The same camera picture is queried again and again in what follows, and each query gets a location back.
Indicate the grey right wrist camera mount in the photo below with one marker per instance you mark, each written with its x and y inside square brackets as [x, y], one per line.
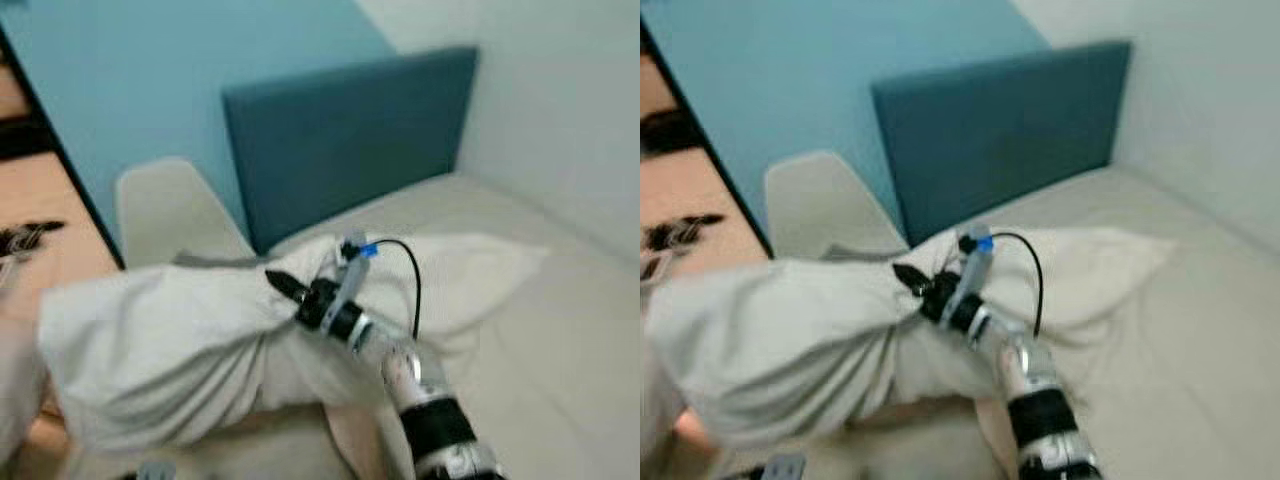
[353, 275]
[975, 268]

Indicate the blue padded headboard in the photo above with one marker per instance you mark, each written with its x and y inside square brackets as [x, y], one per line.
[345, 140]
[1000, 135]

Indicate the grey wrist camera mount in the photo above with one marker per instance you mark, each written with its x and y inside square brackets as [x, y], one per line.
[785, 468]
[353, 275]
[975, 268]
[155, 471]

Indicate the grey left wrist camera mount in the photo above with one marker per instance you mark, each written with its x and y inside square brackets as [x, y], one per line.
[785, 468]
[155, 471]

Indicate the white pillow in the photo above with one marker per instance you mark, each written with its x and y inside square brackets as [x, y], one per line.
[170, 330]
[790, 325]

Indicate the bed with beige sheet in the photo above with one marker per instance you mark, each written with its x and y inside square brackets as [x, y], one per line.
[1180, 370]
[560, 360]

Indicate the wooden desk with black edge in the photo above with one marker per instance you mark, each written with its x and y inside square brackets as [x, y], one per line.
[675, 185]
[40, 195]

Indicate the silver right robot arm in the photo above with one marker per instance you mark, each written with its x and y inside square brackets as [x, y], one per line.
[1035, 385]
[425, 390]

